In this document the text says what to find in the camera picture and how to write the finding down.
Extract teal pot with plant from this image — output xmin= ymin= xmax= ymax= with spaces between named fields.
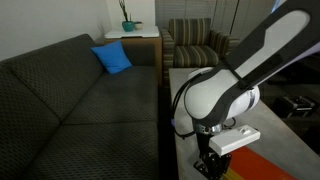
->
xmin=118 ymin=0 xmax=135 ymax=33

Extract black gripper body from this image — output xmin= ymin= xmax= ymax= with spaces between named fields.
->
xmin=195 ymin=132 xmax=233 ymax=179

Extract black case with silver trim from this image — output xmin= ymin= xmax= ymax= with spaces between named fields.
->
xmin=271 ymin=95 xmax=317 ymax=119

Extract gray window blinds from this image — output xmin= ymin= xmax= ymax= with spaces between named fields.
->
xmin=154 ymin=0 xmax=218 ymax=30

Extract striped armchair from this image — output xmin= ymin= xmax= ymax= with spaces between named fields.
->
xmin=159 ymin=17 xmax=241 ymax=88

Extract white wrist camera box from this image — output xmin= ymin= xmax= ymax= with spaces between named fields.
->
xmin=208 ymin=124 xmax=262 ymax=157

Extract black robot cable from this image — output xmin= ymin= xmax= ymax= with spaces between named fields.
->
xmin=170 ymin=71 xmax=203 ymax=139

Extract dark gray fabric sofa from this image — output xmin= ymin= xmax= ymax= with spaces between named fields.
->
xmin=0 ymin=33 xmax=163 ymax=180

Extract wooden side table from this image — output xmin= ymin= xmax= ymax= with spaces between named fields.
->
xmin=103 ymin=35 xmax=163 ymax=88

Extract blue throw pillow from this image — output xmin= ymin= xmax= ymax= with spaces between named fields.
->
xmin=89 ymin=40 xmax=133 ymax=75

